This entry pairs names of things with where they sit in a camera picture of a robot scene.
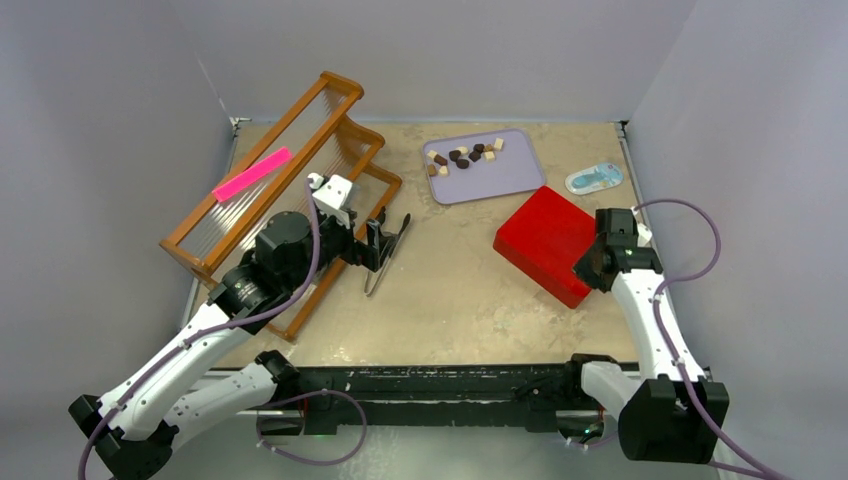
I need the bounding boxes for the black handled metal tongs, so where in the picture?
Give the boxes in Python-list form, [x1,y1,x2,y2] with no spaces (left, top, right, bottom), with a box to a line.
[363,213,412,298]

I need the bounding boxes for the red box lid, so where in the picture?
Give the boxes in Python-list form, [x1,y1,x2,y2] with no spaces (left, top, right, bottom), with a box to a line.
[493,186,595,309]

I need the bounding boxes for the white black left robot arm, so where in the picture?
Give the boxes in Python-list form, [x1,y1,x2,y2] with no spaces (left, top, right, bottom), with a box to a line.
[69,211,400,479]

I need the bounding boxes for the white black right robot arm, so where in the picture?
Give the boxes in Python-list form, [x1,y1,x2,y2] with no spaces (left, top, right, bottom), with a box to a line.
[561,208,730,464]

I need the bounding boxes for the white blue oval package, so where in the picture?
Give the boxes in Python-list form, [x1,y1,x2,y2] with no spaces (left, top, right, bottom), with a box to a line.
[565,162,624,195]

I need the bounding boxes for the lavender plastic tray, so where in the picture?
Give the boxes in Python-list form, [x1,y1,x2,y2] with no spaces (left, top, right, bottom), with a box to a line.
[421,128,546,205]

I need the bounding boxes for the orange wooden shelf rack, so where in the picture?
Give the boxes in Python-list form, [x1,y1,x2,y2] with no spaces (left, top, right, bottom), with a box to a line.
[161,72,401,341]

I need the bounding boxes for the pink flat box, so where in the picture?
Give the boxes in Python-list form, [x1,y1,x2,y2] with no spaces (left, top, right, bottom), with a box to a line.
[212,147,293,203]

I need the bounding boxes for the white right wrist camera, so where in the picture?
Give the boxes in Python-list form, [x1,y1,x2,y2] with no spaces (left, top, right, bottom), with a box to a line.
[636,222,653,247]

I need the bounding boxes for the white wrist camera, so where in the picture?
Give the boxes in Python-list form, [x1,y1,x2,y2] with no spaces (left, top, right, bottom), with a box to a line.
[636,222,653,247]
[307,173,355,229]

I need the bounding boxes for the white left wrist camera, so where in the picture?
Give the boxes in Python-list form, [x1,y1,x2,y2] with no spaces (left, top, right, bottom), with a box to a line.
[307,173,355,229]

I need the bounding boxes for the black metal base rail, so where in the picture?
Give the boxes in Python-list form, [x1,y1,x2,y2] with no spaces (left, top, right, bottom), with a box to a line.
[250,354,614,435]

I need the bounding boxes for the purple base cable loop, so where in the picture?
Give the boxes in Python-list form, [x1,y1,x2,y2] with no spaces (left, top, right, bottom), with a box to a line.
[254,389,369,466]

